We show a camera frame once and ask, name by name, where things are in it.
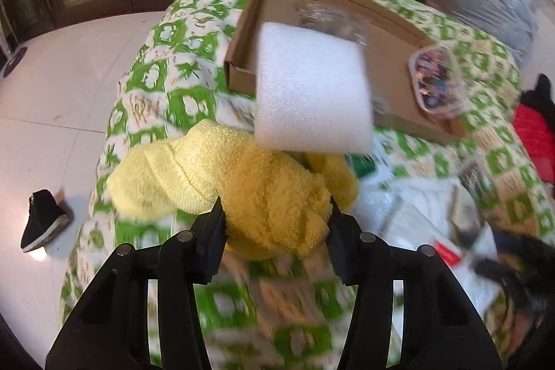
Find green patterned blanket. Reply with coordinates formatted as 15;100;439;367
58;0;555;370

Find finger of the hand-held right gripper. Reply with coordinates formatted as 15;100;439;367
474;258;512;282

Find cardboard box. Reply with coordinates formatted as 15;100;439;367
223;0;469;145

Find clear plastic bag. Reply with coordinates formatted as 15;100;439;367
297;0;369;45

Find small green packet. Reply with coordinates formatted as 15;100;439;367
351;155;376;177

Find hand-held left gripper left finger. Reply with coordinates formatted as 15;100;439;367
45;197;227;370

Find white foam block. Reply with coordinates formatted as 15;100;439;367
254;21;376;156

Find clear packet of colourful items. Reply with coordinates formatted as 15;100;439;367
408;45;467;121

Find white plastic bag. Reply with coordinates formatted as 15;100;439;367
347;145;504;310

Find red cloth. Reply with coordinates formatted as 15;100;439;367
512;103;555;171

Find black shoe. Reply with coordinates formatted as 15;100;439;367
20;189;70;253

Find white packet with red label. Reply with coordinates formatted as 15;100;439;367
434;240;463;267

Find black cloth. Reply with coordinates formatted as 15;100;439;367
520;73;555;115

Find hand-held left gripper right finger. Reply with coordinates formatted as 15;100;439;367
328;199;502;370

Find yellow towel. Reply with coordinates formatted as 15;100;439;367
106;121;358;258

